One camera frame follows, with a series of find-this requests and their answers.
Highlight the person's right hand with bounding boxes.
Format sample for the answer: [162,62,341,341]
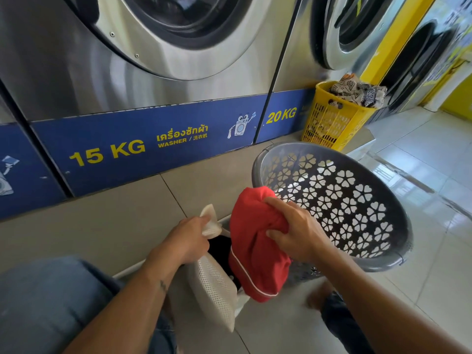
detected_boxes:
[263,196,335,264]

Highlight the person's left hand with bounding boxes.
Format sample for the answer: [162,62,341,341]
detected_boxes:
[150,216,222,272]

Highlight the red garment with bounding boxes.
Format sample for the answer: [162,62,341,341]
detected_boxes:
[228,187,292,303]

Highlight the white mesh laundry bag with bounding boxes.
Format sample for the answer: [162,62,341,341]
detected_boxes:
[112,204,252,333]

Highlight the person's left forearm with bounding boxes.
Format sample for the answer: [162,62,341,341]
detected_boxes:
[63,252,187,354]

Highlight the person's right forearm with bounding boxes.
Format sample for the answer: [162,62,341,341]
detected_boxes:
[313,241,472,354]

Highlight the black clothes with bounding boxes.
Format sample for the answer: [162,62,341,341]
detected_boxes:
[207,235,245,292]

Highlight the grey flower-hole laundry basket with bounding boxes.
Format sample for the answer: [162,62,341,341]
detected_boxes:
[251,142,414,285]

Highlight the yellow plastic laundry basket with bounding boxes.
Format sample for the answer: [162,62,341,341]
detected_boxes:
[301,81,379,152]

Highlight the patterned beige clothes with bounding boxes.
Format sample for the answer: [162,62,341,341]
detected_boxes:
[327,72,388,108]

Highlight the stainless steel washing machine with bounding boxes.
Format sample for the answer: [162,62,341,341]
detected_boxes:
[0,0,307,198]
[0,80,71,221]
[255,0,411,145]

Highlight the person's blue jeans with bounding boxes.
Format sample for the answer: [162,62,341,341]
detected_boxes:
[0,256,375,354]

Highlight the round steel washer door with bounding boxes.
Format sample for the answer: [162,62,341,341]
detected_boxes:
[62,0,296,82]
[309,0,408,71]

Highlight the washing machine with dark door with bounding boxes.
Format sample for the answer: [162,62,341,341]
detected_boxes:
[369,0,472,115]

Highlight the yellow pillar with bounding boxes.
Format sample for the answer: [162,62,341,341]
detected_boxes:
[359,0,438,86]

